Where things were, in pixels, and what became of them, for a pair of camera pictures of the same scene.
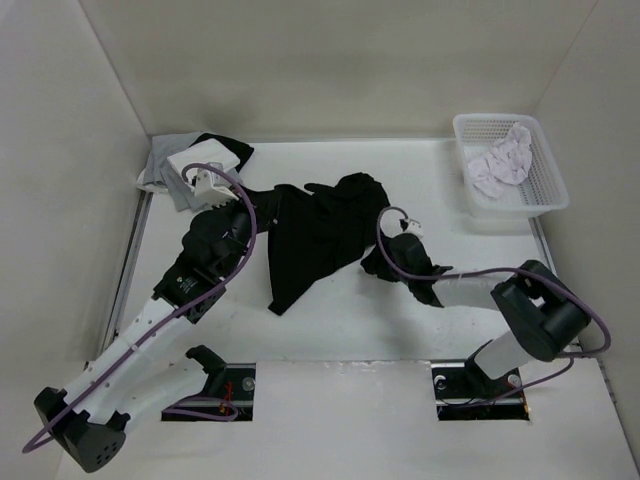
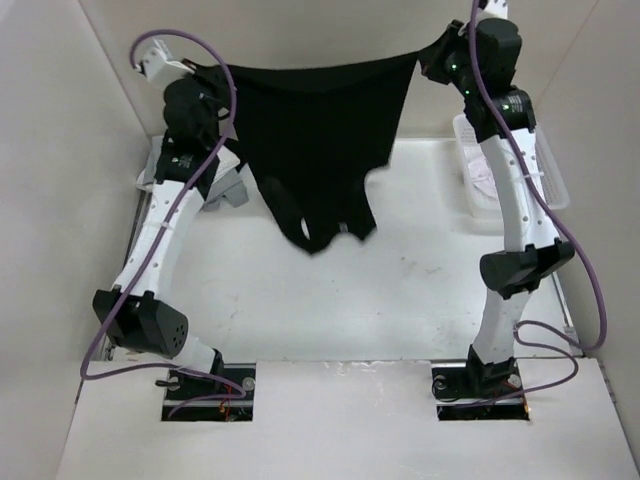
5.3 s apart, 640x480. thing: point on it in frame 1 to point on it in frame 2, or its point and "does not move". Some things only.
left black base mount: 228,394 does not move
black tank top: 312,235 to 313,139
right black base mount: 464,392 does not move
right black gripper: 374,263 to 432,57
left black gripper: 267,208 to 215,77
